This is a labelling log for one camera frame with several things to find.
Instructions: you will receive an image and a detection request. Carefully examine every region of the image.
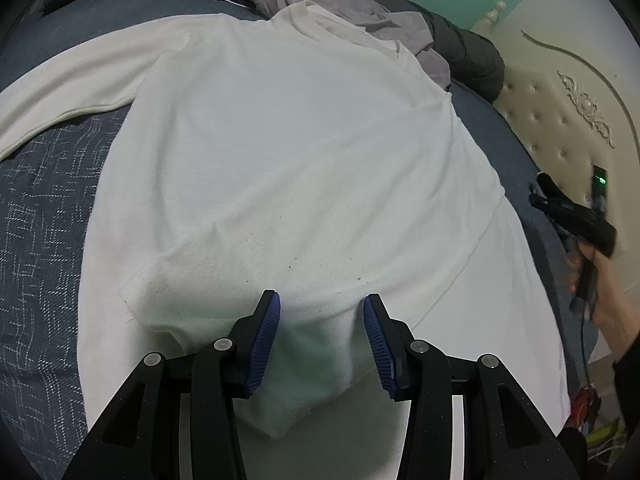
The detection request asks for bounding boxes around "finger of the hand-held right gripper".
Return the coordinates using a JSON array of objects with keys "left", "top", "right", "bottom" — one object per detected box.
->
[{"left": 529, "top": 172, "right": 568, "bottom": 221}]

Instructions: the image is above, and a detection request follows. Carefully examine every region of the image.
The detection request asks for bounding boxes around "red plastic item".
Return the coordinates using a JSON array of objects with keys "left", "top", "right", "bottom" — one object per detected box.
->
[{"left": 572, "top": 387, "right": 603, "bottom": 428}]

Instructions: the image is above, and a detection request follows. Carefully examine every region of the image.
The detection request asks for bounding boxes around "blue patterned bed sheet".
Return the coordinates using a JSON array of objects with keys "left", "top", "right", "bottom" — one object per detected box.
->
[{"left": 0, "top": 0, "right": 601, "bottom": 466}]

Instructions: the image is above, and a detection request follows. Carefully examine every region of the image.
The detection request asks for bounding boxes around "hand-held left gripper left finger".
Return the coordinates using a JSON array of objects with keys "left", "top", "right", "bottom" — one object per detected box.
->
[{"left": 61, "top": 289, "right": 282, "bottom": 480}]

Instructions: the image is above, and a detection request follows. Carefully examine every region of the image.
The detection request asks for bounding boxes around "black cable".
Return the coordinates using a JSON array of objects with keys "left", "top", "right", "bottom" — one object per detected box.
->
[{"left": 577, "top": 310, "right": 593, "bottom": 393}]

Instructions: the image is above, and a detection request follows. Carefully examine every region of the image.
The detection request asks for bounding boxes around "grey jacket with white lining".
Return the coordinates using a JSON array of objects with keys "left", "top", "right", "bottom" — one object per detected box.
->
[{"left": 211, "top": 0, "right": 452, "bottom": 92}]

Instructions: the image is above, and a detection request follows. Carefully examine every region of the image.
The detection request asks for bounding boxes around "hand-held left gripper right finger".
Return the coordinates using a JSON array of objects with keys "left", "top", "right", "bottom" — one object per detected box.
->
[{"left": 362, "top": 292, "right": 582, "bottom": 480}]

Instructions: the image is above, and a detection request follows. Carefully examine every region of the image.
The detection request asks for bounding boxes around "white shirt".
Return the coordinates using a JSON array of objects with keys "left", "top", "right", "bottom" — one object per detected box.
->
[{"left": 0, "top": 1, "right": 573, "bottom": 480}]

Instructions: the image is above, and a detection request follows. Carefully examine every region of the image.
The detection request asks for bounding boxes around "dark grey puffy quilt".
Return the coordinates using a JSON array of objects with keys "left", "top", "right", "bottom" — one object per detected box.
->
[{"left": 42, "top": 0, "right": 507, "bottom": 102}]

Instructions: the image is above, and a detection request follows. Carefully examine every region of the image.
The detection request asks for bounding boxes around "beige tufted headboard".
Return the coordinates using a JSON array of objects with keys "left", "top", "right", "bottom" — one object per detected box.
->
[{"left": 470, "top": 0, "right": 640, "bottom": 366}]

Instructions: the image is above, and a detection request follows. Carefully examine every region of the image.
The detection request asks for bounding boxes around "person's right hand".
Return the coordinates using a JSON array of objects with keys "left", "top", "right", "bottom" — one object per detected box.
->
[{"left": 567, "top": 246, "right": 640, "bottom": 361}]

